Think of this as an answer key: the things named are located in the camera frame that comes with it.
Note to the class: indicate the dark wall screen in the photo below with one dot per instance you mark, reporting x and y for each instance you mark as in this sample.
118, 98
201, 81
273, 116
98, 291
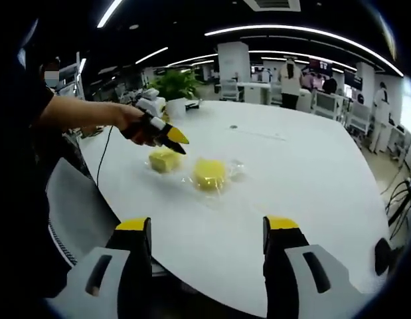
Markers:
353, 78
319, 65

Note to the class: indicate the ceiling air vent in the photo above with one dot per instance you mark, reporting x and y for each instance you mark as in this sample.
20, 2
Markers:
275, 3

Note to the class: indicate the straight ceiling light strip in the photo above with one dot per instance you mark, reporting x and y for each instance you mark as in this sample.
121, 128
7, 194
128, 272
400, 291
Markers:
109, 12

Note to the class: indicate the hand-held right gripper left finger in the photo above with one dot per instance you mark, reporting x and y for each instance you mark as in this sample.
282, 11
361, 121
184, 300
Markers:
122, 272

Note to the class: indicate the rectangular yellow silicone block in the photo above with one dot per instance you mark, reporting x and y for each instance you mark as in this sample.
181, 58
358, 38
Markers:
163, 161

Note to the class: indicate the small yellow packaged sponge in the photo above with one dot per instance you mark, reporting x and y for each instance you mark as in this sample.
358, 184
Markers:
236, 167

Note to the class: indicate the round grey table grommet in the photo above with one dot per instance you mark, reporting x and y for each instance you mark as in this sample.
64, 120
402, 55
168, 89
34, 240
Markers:
234, 126

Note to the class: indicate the long curved ceiling light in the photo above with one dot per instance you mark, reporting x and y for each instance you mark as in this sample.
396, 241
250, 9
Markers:
304, 29

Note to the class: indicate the white mesh office chair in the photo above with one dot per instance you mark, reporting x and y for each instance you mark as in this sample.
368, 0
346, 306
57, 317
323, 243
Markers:
75, 206

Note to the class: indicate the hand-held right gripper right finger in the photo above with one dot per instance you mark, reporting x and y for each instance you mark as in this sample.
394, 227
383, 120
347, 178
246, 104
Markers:
291, 276

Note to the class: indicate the person's left hand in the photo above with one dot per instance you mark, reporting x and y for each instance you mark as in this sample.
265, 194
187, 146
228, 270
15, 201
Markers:
129, 116

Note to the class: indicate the potted green plant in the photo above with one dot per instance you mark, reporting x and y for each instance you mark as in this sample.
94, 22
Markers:
175, 83

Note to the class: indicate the white background office chair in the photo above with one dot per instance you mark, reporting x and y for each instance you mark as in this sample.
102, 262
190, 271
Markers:
360, 119
230, 89

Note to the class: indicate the rounded yellow silicone block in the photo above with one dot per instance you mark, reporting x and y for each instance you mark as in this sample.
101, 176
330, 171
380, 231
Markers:
209, 175

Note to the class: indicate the small black clip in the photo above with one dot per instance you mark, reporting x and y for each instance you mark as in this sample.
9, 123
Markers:
193, 105

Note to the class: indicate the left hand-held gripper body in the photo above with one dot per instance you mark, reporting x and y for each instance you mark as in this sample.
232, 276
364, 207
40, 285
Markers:
153, 104

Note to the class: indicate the black round object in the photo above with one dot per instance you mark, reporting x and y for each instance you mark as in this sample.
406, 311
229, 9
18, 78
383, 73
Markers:
382, 256

